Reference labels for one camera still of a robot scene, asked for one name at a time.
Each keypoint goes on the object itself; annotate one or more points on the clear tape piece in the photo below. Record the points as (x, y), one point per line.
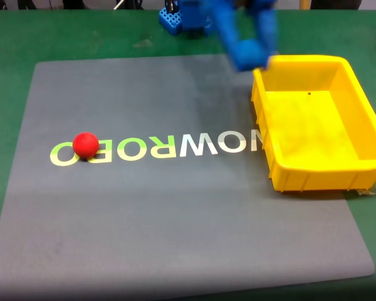
(370, 189)

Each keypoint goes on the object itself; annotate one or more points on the gray mat with lettering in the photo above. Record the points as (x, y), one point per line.
(175, 203)

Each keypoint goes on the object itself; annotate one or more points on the red ball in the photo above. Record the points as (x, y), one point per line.
(85, 145)

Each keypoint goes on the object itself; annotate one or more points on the yellow plastic bin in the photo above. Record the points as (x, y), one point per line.
(313, 125)

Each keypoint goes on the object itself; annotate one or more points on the wooden leg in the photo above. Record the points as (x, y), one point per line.
(305, 3)

